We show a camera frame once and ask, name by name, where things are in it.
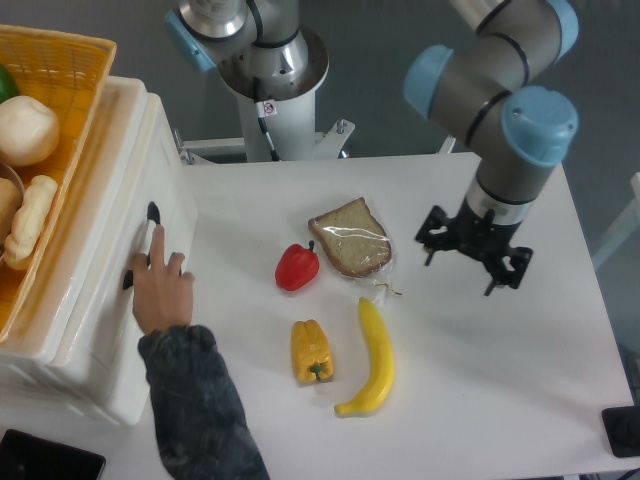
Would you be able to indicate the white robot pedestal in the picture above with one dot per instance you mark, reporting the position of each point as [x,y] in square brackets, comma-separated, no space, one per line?
[273,131]

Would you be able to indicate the grey sleeved forearm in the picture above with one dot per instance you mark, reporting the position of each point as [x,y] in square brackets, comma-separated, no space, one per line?
[200,424]

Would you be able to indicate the yellow banana toy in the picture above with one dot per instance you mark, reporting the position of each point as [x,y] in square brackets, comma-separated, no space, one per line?
[381,377]

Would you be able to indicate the person's hand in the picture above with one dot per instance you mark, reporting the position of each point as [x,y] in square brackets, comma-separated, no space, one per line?
[163,291]

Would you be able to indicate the black device bottom left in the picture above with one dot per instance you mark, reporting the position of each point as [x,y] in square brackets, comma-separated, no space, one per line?
[24,456]

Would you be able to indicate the pale peanut shaped bread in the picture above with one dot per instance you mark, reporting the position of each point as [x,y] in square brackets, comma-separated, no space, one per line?
[28,222]

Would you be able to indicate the white drawer cabinet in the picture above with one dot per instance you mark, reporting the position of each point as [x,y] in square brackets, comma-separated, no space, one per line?
[30,384]

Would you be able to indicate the black device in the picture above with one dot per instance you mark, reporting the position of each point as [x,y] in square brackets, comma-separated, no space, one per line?
[622,429]
[24,456]

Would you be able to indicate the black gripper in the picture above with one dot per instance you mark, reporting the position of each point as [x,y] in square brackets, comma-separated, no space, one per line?
[479,238]

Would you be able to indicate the red bell pepper toy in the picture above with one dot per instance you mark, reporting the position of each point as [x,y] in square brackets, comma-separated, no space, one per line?
[297,267]

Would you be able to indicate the orange plastic basket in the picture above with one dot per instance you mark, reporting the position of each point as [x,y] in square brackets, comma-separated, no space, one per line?
[66,72]

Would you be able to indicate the black device bottom right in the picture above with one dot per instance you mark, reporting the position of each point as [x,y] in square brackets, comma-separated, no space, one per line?
[622,429]

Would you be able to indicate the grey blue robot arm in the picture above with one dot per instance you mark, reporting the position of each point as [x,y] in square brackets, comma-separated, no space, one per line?
[484,98]

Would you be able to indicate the round white bun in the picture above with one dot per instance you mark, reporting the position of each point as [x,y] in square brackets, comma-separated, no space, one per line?
[30,131]

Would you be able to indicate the wrapped bread slice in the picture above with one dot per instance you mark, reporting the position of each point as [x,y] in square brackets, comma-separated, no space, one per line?
[357,246]

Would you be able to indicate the green pepper toy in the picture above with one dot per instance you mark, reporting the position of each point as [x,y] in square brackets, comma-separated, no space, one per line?
[8,86]

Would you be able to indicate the brown bread roll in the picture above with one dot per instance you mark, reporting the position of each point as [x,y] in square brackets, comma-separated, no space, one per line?
[10,202]

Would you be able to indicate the yellow bell pepper toy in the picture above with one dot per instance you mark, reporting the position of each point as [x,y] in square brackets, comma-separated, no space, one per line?
[311,356]

